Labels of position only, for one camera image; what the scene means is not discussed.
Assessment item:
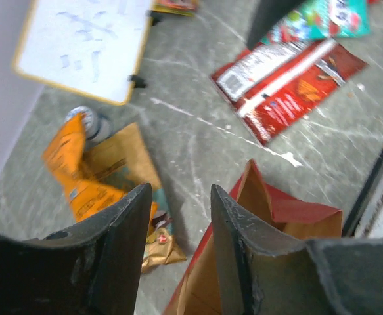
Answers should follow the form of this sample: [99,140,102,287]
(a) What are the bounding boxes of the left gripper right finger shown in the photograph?
[211,185,383,314]

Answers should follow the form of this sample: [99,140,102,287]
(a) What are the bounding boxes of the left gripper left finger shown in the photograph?
[0,202,142,314]

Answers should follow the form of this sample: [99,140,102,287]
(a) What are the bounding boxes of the red brown paper bag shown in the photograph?
[165,160,342,314]

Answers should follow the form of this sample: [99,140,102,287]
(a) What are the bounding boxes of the orange kettle chips bag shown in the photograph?
[42,114,162,221]

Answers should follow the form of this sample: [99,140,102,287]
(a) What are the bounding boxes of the brown teal chips bag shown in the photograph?
[83,123,186,272]

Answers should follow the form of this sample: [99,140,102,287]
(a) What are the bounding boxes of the red Doritos bag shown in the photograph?
[210,39,367,145]

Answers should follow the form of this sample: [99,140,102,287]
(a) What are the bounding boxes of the teal Fox's candy bag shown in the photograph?
[260,0,371,45]

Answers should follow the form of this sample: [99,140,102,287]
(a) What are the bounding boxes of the orange Fox's fruits bag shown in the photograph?
[154,0,199,16]

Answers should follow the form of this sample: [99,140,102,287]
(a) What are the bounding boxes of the aluminium rail frame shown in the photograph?
[342,145,383,237]

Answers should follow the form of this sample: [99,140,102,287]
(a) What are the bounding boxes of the small whiteboard yellow frame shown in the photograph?
[13,0,155,106]

